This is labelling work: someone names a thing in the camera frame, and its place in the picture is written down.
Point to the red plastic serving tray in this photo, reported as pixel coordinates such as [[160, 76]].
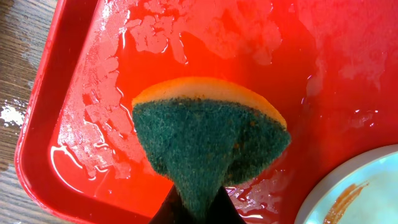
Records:
[[328, 67]]

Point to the right light blue plate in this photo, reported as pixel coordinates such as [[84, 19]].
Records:
[[362, 190]]

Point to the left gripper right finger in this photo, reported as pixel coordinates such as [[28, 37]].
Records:
[[224, 210]]

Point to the orange green scrub sponge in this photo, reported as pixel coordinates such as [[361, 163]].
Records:
[[204, 134]]

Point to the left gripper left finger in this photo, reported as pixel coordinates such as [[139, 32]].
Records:
[[171, 211]]

